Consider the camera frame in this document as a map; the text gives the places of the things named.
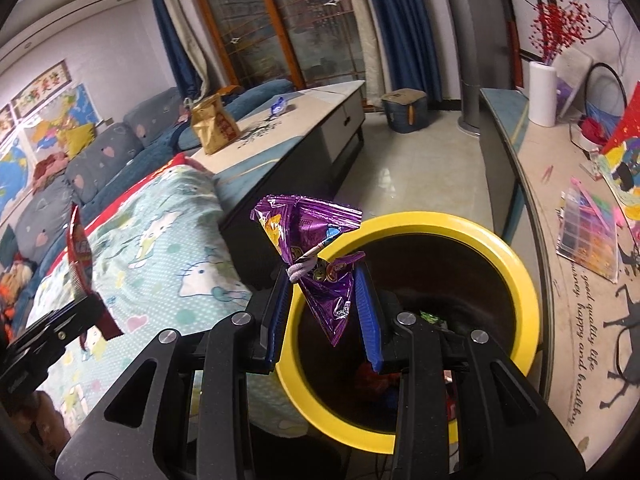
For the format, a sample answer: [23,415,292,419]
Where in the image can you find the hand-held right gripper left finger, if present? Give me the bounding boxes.
[55,267,293,480]

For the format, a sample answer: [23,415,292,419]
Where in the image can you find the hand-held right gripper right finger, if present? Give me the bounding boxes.
[352,264,586,480]

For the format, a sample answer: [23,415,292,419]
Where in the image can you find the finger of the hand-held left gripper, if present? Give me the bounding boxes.
[22,294,107,356]

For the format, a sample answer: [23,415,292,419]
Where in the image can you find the striped white stick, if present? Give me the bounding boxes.
[286,240,332,281]

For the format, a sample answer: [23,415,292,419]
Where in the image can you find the red snack packet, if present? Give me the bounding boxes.
[66,204,123,338]

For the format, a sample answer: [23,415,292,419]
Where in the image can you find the yellow rim black trash bin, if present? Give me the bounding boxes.
[275,212,541,453]

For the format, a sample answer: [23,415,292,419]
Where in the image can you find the purple foil snack packet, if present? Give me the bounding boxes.
[250,194,365,347]

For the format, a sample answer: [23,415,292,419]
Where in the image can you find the person's left hand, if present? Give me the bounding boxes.
[10,389,71,461]

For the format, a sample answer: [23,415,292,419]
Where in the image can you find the orange patterned clothes pile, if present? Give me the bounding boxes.
[0,255,36,321]

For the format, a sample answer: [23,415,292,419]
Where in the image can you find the teal pillow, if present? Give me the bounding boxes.
[0,225,18,266]

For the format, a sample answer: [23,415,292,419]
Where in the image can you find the grey heart-print sofa cushion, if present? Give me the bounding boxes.
[65,122,146,203]
[122,86,188,148]
[12,180,76,263]

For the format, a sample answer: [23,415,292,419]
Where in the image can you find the cartoon cat printed blanket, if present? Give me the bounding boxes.
[25,165,311,436]

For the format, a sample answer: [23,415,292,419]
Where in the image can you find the pink red clothes pile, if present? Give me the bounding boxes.
[32,152,71,191]

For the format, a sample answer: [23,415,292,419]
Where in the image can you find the yellow pillow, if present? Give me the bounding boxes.
[62,122,97,158]

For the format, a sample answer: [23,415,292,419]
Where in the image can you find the pile of seed shells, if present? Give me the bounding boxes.
[237,122,281,148]

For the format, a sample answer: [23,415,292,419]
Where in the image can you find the grey coffee table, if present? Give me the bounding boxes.
[187,80,366,281]

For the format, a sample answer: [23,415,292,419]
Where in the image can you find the blue grey sofa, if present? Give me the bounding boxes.
[0,79,296,321]

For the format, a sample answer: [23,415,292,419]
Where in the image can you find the gold paper bag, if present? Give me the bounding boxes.
[191,94,241,156]

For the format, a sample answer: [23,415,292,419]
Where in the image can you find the dark blue box stool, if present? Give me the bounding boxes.
[381,89,428,133]

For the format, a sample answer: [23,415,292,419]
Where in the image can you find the colourful bead organizer box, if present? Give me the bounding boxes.
[556,177,621,283]

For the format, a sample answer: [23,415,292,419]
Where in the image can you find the pink plastic stick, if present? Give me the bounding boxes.
[570,176,613,221]

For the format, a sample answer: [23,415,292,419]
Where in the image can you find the beige curtain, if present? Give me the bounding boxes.
[155,0,241,98]
[350,0,383,106]

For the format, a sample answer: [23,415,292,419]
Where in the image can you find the silver tower air conditioner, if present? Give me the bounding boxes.
[439,0,483,136]

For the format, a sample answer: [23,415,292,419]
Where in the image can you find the white ribbed vase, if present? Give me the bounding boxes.
[529,61,558,127]

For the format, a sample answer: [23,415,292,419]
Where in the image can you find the blue curtain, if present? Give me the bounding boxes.
[357,0,443,103]
[147,0,203,101]

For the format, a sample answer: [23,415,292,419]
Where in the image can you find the colourful picture book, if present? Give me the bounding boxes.
[595,107,640,191]

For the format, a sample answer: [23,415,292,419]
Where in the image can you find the white canvas board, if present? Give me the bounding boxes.
[555,50,596,111]

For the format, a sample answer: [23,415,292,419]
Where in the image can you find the red berry branches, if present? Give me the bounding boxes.
[527,0,593,66]

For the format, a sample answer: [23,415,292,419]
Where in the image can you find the world map wall poster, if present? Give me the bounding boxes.
[0,137,31,221]

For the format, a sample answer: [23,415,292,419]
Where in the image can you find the country map wall poster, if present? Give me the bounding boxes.
[25,82,98,151]

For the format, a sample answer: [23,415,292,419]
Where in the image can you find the wooden frame glass door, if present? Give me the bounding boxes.
[182,0,368,91]

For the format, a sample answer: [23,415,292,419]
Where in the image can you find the black cable loop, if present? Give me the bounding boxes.
[585,62,626,121]

